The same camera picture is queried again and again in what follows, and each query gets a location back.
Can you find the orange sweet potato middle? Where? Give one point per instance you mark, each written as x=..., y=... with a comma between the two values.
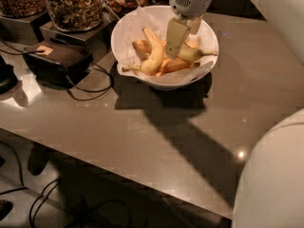
x=193, y=43

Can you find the yellow banana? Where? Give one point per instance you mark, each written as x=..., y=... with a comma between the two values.
x=153, y=61
x=192, y=54

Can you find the orange sweet potato top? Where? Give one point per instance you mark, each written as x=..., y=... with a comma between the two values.
x=147, y=46

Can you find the metal stand under nut jar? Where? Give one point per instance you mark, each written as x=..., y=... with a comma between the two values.
x=96, y=41

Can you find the white paper bowl liner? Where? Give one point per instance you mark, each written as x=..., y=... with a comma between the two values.
x=208, y=42

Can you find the orange sweet potato bottom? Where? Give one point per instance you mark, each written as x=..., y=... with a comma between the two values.
x=171, y=65

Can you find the glass jar of mixed nuts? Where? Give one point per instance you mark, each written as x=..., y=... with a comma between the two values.
x=75, y=15

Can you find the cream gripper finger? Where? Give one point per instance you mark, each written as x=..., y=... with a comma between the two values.
x=194, y=25
x=176, y=34

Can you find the glass jar of almonds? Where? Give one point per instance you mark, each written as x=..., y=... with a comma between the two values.
x=21, y=8

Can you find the white ceramic bowl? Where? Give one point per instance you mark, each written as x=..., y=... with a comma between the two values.
x=130, y=28

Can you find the black round object left edge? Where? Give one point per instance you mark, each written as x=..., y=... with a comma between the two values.
x=8, y=79

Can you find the orange sweet potato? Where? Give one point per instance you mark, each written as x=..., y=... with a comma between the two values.
x=193, y=43
x=147, y=46
x=171, y=65

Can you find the metal stand under almond jar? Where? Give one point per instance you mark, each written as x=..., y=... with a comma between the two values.
x=23, y=30

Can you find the black device with brown pouch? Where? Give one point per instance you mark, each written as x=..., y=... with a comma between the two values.
x=58, y=64

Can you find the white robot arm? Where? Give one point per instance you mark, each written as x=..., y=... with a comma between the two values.
x=244, y=153

